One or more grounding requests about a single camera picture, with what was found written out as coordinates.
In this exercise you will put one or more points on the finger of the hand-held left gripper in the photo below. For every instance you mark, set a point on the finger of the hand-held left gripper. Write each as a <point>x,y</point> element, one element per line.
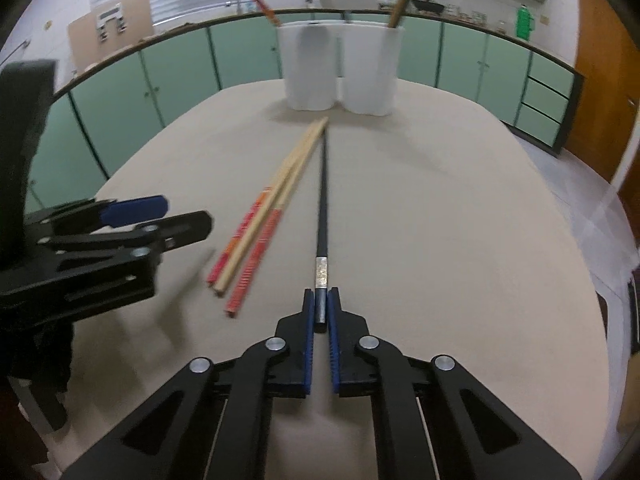
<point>135,210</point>
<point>185,227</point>

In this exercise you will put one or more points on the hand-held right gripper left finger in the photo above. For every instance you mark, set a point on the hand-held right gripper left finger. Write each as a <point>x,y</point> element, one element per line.
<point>308,350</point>

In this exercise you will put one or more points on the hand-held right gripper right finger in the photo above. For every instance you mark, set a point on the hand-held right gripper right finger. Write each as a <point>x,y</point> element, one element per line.
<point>334,350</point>

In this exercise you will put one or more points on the black chopstick with silver band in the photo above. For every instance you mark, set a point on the black chopstick with silver band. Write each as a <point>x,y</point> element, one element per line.
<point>323,210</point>

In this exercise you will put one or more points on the white double utensil holder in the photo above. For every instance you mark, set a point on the white double utensil holder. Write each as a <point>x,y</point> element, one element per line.
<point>370,70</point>

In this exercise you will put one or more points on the cardboard board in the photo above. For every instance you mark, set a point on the cardboard board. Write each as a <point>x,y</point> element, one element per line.
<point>82,40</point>

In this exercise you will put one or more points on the green base cabinets with counter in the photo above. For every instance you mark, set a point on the green base cabinets with counter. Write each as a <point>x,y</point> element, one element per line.
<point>175,70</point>

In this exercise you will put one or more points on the white device on board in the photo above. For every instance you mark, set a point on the white device on board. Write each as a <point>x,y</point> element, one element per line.
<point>111,17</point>

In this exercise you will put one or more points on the black box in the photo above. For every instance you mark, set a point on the black box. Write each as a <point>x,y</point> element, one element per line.
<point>634,310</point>

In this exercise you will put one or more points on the white cooking pot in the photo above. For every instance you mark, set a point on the white cooking pot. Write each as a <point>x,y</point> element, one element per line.
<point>387,0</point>

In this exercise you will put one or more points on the black wok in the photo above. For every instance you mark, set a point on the black wok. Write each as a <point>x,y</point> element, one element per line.
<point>428,5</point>

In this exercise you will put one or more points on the green thermos flask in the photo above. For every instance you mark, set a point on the green thermos flask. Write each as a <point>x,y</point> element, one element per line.
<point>524,22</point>

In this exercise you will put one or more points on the brown wooden door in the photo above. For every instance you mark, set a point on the brown wooden door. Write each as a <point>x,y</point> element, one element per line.
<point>605,85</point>

